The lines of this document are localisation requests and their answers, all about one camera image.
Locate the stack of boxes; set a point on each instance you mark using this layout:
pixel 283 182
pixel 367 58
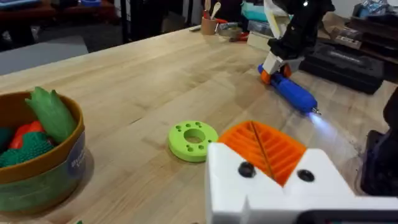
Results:
pixel 258 32

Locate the blue electric screwdriver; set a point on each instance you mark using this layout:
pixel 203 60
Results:
pixel 293 93

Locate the cardboard box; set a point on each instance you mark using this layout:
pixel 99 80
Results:
pixel 340 31

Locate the right wrist upright plate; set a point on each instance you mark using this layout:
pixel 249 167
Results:
pixel 275 18

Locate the black tool case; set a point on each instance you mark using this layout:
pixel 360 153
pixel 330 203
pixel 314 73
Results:
pixel 345 67

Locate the brown green tub with toys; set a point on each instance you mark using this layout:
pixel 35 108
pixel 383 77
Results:
pixel 37 155

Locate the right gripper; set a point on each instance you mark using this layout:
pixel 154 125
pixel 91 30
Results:
pixel 300 31

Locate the wooden cup with utensils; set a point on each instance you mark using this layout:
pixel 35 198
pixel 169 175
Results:
pixel 209 25

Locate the green disc with holes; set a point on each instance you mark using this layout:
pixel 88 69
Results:
pixel 192 141

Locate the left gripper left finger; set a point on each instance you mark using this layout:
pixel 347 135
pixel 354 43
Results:
pixel 227 186

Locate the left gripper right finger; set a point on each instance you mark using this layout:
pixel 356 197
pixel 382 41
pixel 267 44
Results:
pixel 320 177

